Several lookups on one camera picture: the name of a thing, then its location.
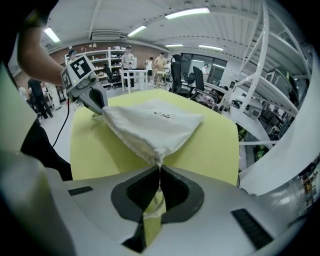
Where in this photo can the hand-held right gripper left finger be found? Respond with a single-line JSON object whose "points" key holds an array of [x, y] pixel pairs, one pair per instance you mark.
{"points": [[100, 200]]}

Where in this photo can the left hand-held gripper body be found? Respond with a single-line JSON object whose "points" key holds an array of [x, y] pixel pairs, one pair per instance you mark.
{"points": [[78, 72]]}

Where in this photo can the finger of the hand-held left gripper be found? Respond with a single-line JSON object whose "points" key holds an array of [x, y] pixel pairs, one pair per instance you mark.
{"points": [[102, 93], [90, 103]]}

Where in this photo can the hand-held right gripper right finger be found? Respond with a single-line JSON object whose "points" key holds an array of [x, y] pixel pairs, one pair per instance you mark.
{"points": [[220, 205]]}

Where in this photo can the person's left forearm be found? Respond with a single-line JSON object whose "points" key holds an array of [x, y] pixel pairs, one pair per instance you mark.
{"points": [[35, 57]]}

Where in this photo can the white high table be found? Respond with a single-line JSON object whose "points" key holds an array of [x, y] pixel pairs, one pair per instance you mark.
{"points": [[133, 72]]}

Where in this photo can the ceiling light tube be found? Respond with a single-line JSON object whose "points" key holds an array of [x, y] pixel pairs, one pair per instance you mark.
{"points": [[174, 45], [211, 47], [137, 30], [187, 12], [52, 34]]}

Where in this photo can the green cloth covered table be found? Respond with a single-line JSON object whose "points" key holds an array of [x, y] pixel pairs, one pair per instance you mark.
{"points": [[212, 150]]}

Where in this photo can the person's black clothing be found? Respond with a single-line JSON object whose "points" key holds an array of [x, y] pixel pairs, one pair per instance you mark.
{"points": [[42, 150]]}

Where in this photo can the black wheeled office chair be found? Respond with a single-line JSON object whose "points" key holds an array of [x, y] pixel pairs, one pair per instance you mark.
{"points": [[178, 75]]}

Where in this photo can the pink clothes pile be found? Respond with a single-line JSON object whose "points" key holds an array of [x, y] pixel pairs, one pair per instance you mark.
{"points": [[206, 99]]}

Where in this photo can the white metal shelf rack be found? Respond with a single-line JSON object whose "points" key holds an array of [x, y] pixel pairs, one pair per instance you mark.
{"points": [[270, 87]]}

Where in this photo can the white wall shelving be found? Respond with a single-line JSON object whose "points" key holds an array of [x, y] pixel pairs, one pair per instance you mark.
{"points": [[102, 60]]}

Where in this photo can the black metal frame chair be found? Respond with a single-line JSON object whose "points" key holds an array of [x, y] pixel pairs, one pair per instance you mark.
{"points": [[198, 80]]}

